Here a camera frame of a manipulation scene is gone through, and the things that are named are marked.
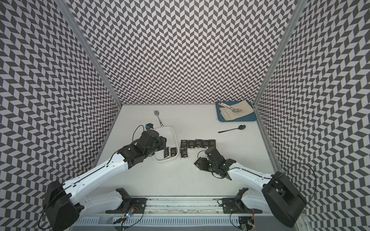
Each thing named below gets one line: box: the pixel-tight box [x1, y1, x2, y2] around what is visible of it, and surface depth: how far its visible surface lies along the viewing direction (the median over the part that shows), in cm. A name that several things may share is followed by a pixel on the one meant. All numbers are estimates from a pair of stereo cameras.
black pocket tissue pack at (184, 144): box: [180, 139, 188, 149], surface depth 96 cm
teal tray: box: [215, 101, 257, 123], surface depth 112 cm
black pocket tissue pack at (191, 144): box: [187, 140, 196, 149], surface depth 96 cm
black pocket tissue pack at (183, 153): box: [180, 148, 188, 159], surface depth 92 cm
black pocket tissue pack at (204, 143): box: [201, 139, 210, 149], surface depth 96 cm
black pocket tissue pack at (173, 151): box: [170, 147, 177, 157], surface depth 91 cm
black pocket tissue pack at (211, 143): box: [208, 139, 216, 149], surface depth 96 cm
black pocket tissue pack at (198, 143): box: [194, 139, 203, 148], surface depth 96 cm
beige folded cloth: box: [219, 100, 255, 122], surface depth 115 cm
